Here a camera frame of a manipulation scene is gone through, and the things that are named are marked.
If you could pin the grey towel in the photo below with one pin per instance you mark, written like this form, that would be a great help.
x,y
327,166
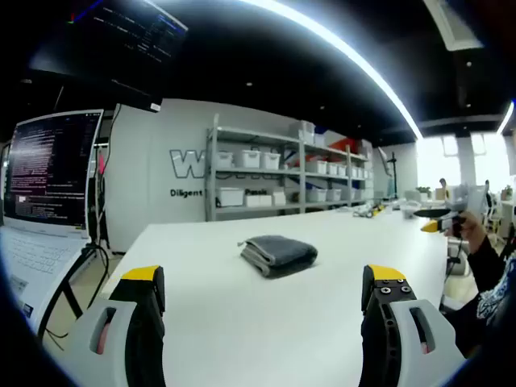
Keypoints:
x,y
282,252

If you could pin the person's right hand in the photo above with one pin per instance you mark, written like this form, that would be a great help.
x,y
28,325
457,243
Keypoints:
x,y
471,234

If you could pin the black tripod stand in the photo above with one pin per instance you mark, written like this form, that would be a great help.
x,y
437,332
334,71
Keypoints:
x,y
394,177

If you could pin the spare yellow tipped gripper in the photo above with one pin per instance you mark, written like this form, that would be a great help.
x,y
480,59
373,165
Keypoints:
x,y
369,210

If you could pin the short ceiling light strip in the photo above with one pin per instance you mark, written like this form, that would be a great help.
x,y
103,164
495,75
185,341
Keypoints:
x,y
508,117

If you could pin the grey metal storage shelf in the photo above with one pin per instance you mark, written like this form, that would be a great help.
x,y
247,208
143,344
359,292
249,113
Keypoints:
x,y
301,169

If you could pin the long ceiling light strip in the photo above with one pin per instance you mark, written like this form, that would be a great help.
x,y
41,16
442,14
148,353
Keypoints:
x,y
363,64

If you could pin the ceiling air vent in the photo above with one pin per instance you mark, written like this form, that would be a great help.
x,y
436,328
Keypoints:
x,y
455,24

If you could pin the pink tag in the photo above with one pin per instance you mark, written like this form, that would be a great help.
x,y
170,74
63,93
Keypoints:
x,y
102,163

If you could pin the white laptop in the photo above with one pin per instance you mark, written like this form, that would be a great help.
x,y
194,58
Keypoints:
x,y
48,169

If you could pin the black overhead monitor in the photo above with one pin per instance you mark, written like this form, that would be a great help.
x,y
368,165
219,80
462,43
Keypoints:
x,y
121,48

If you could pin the black stand frame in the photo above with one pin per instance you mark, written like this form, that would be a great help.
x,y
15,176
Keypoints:
x,y
71,282

